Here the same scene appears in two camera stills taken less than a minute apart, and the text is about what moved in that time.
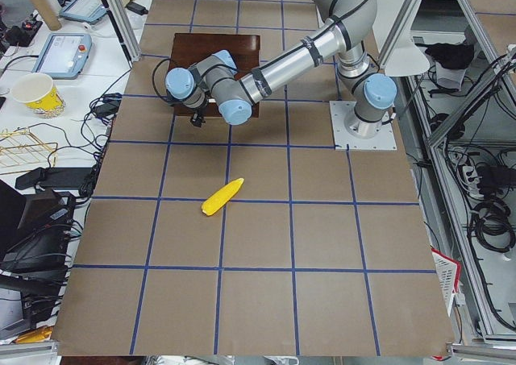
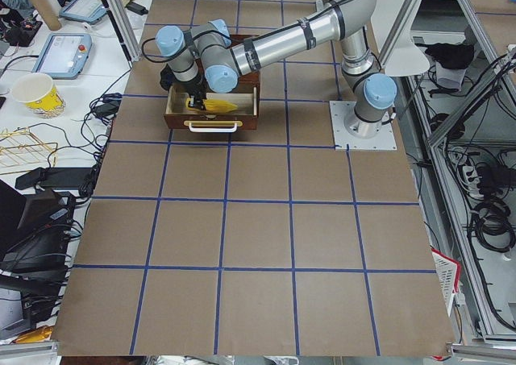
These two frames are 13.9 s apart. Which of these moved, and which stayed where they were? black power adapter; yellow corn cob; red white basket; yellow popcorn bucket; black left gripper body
Moved: black left gripper body; yellow corn cob
Stayed: yellow popcorn bucket; red white basket; black power adapter
